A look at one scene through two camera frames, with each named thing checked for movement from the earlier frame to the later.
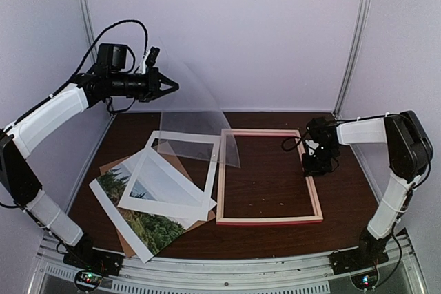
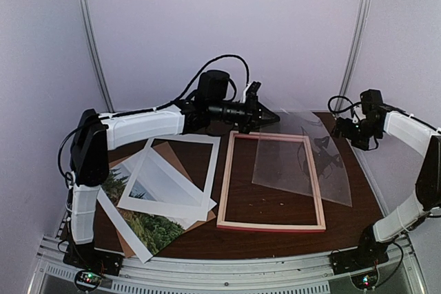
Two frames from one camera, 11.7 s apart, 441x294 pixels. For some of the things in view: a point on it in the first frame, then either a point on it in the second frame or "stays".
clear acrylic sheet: (194, 122) → (298, 153)
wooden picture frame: (220, 219) → (320, 226)
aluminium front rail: (302, 273) stays
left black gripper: (153, 87) → (252, 120)
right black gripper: (311, 170) → (364, 144)
